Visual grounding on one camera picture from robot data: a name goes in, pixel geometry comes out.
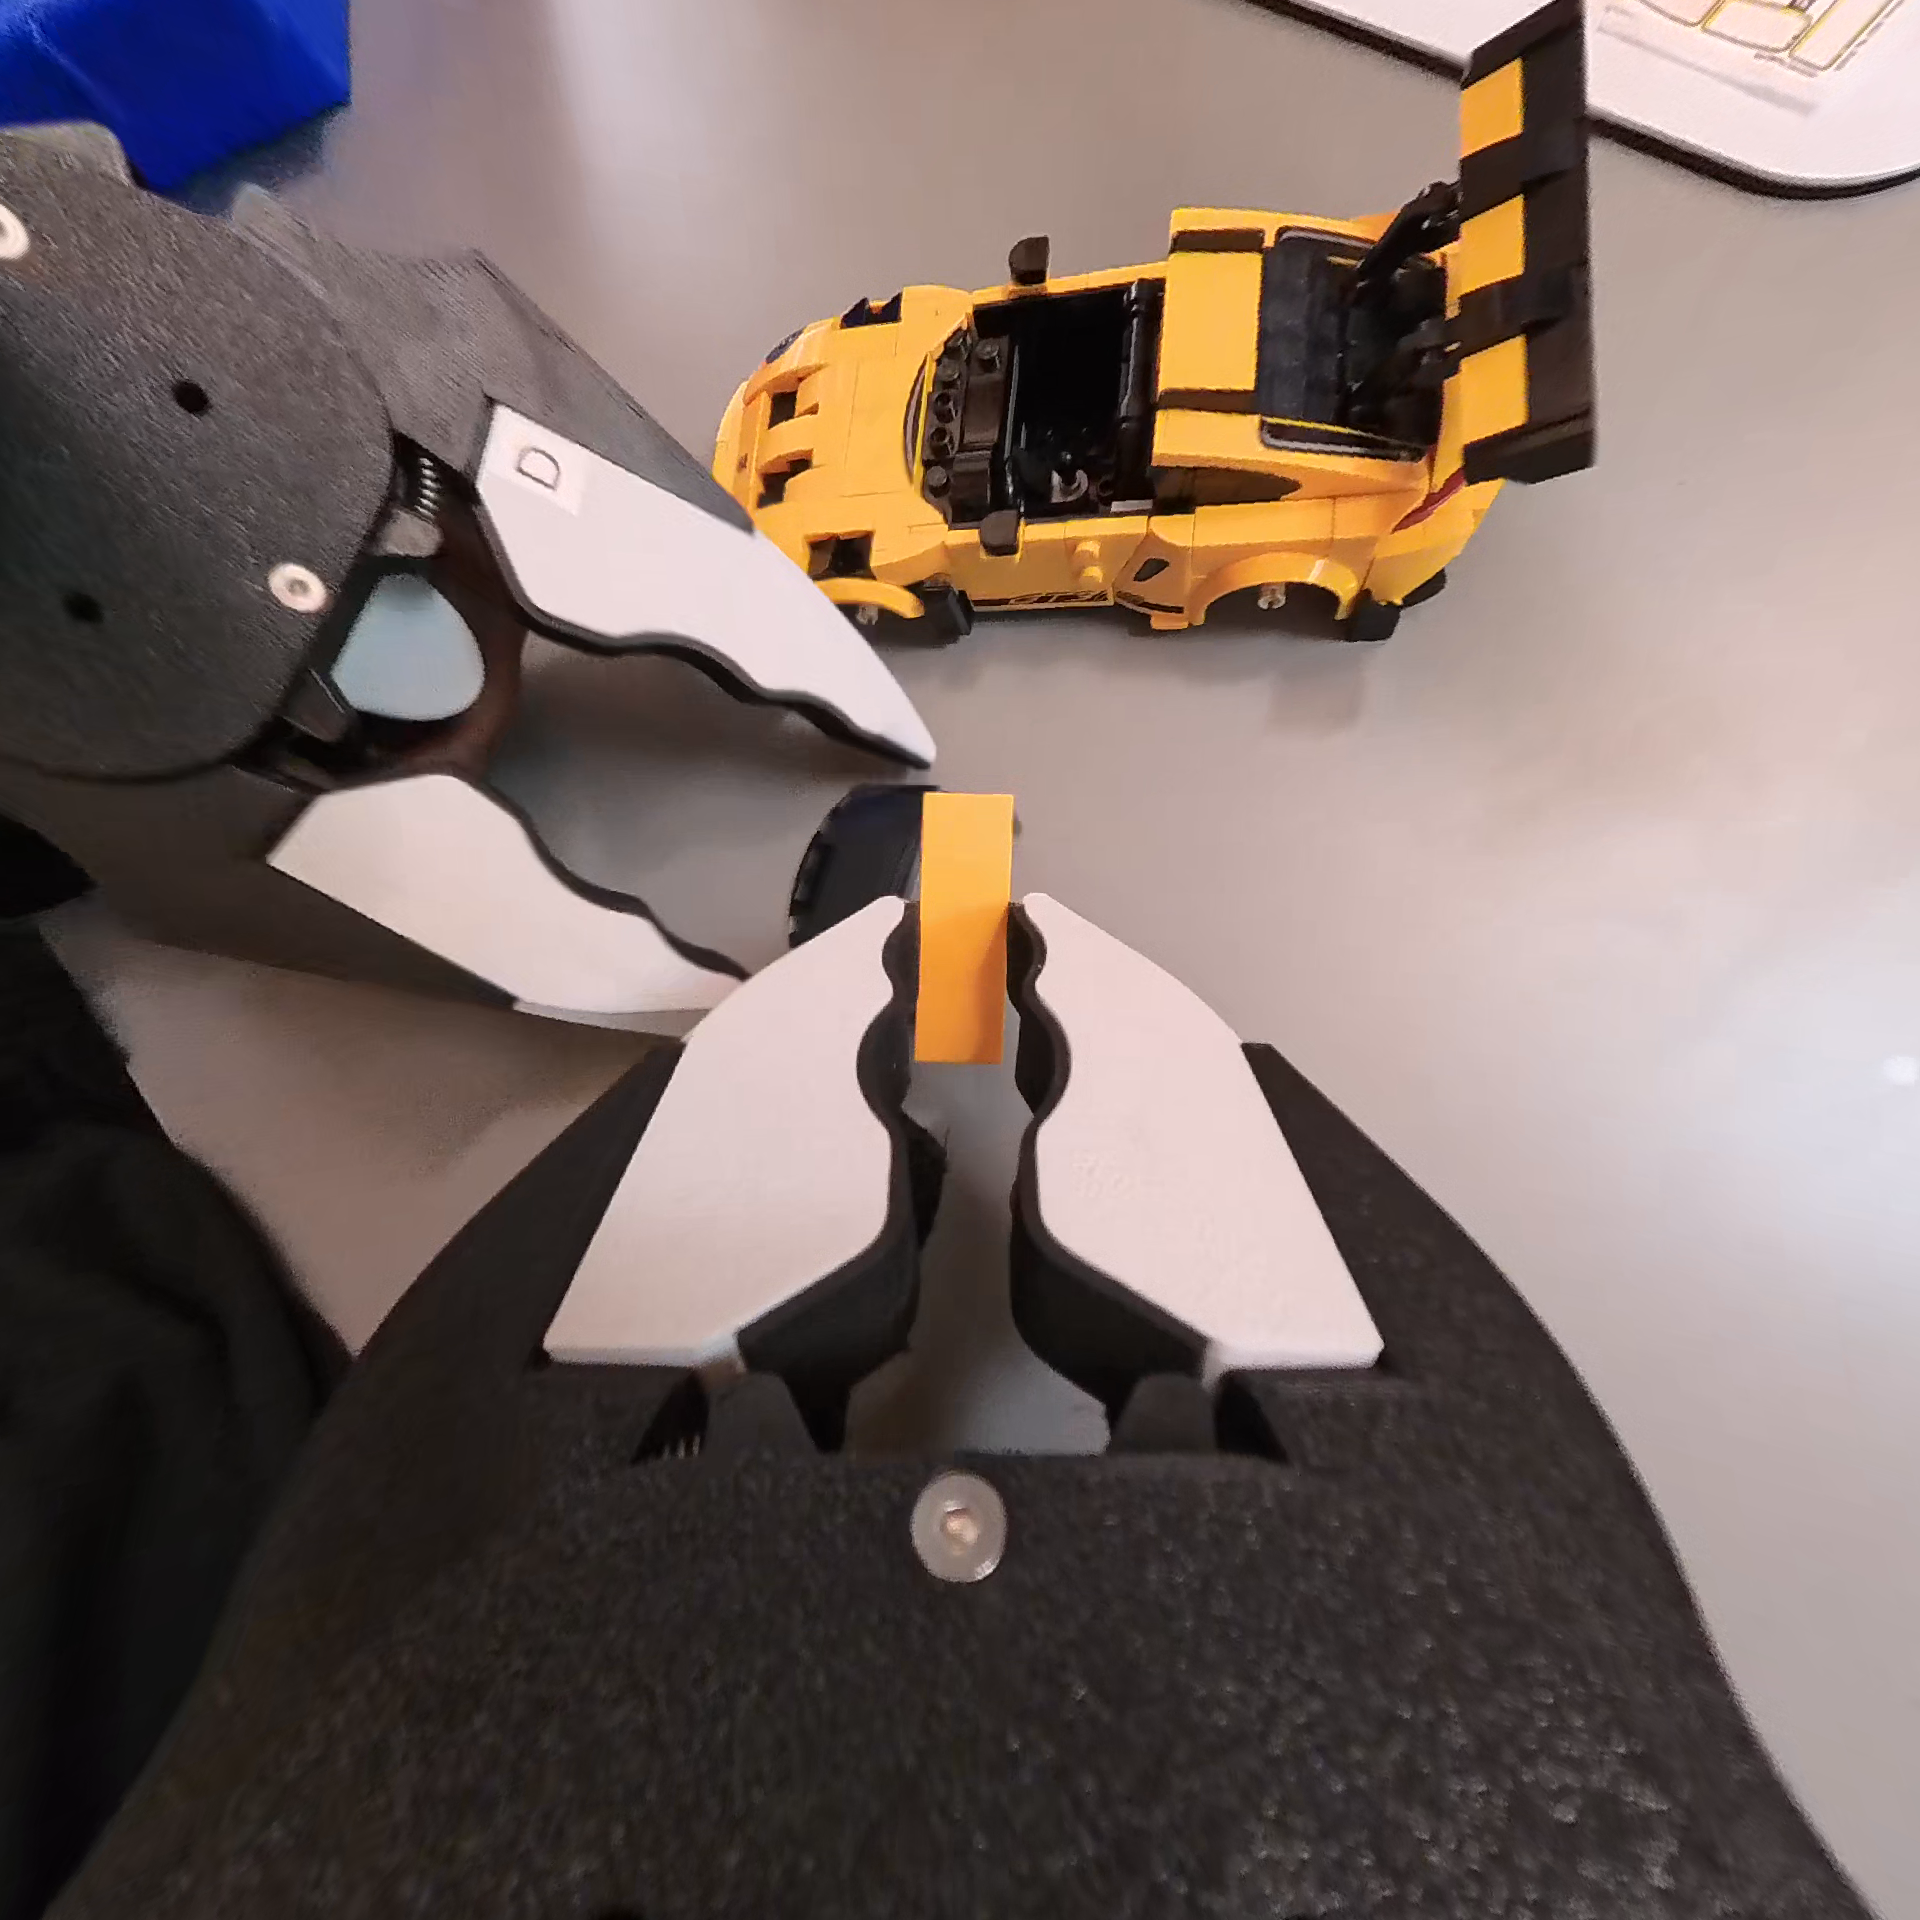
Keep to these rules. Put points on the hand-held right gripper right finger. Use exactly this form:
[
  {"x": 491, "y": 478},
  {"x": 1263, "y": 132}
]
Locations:
[{"x": 1201, "y": 1201}]

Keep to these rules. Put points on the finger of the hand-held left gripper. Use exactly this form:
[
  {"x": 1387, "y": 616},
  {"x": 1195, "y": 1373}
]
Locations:
[
  {"x": 480, "y": 901},
  {"x": 675, "y": 569}
]

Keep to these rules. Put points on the lego sticker sheet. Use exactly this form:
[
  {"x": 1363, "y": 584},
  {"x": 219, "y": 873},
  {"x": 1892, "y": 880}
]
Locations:
[{"x": 1740, "y": 31}]

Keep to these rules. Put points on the yellow black lego spoiler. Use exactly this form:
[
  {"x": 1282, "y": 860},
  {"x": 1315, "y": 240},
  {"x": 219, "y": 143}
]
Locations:
[{"x": 1494, "y": 224}]

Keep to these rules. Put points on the yellow lego tile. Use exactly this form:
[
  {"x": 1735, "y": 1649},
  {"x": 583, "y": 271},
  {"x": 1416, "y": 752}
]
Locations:
[{"x": 963, "y": 931}]

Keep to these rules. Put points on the yellow lego car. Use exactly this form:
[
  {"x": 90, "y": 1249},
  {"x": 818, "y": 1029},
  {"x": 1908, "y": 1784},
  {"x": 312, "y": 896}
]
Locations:
[{"x": 1215, "y": 436}]

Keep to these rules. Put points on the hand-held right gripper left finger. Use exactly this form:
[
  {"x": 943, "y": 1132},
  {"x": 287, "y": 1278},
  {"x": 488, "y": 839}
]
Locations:
[{"x": 735, "y": 1185}]

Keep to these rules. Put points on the white book stand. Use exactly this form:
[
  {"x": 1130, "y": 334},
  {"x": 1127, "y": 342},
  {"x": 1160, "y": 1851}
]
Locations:
[{"x": 1769, "y": 128}]

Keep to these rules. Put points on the blue storage bin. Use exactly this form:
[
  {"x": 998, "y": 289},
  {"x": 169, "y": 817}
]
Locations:
[{"x": 150, "y": 60}]

